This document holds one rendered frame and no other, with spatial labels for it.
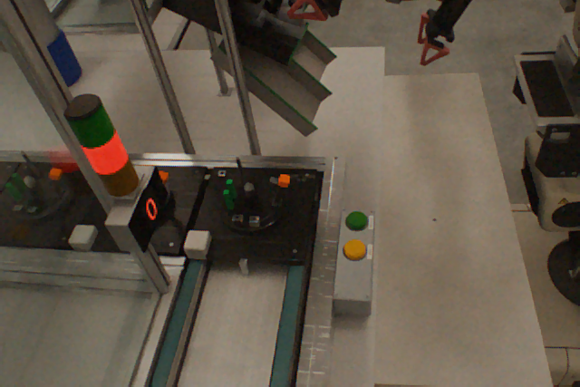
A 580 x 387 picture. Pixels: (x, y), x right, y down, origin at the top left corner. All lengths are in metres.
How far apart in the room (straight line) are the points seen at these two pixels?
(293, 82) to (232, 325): 0.58
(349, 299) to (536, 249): 1.07
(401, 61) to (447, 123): 1.71
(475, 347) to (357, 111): 0.70
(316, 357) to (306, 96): 0.62
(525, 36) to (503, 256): 2.34
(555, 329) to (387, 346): 0.84
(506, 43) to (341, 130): 2.04
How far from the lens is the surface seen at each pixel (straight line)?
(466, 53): 3.19
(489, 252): 1.18
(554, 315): 1.82
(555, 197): 1.40
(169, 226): 1.12
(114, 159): 0.75
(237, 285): 1.07
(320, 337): 0.94
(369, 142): 1.36
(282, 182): 1.00
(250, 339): 1.01
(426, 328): 1.07
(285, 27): 1.08
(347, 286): 0.99
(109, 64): 1.87
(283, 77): 1.25
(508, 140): 2.68
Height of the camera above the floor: 1.81
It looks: 46 degrees down
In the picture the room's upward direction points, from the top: 10 degrees counter-clockwise
